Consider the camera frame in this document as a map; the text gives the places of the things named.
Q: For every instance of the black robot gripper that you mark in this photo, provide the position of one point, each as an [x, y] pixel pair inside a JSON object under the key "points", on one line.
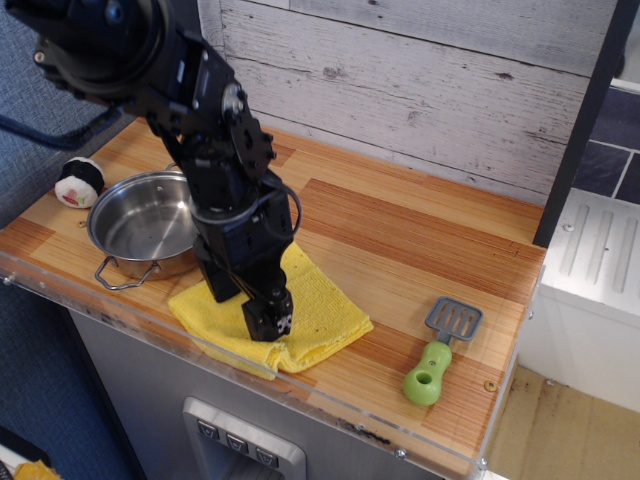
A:
{"points": [[239, 250]]}

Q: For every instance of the yellow cloth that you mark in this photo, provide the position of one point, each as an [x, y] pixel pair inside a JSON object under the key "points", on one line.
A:
{"points": [[324, 321]]}

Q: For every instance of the white toy sink unit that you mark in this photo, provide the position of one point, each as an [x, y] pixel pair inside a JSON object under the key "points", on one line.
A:
{"points": [[583, 325]]}

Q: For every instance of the yellow object bottom left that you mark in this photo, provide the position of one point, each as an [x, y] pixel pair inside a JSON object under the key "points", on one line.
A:
{"points": [[35, 471]]}

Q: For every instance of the stainless steel pot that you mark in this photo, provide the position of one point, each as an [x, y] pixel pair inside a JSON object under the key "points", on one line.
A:
{"points": [[143, 225]]}

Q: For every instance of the dark right frame post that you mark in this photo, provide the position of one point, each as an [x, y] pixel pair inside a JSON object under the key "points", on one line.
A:
{"points": [[607, 61]]}

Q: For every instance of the silver toy fridge dispenser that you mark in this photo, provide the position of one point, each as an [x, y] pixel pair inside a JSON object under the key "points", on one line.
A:
{"points": [[240, 442]]}

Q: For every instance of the plush sushi roll toy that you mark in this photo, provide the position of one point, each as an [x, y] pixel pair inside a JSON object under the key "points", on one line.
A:
{"points": [[80, 183]]}

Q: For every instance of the grey spatula green handle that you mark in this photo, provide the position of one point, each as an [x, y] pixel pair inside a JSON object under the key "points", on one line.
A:
{"points": [[450, 319]]}

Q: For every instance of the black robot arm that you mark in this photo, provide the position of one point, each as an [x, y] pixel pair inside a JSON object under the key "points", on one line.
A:
{"points": [[135, 57]]}

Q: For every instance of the clear acrylic front guard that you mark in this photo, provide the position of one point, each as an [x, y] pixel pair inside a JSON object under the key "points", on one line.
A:
{"points": [[180, 396]]}

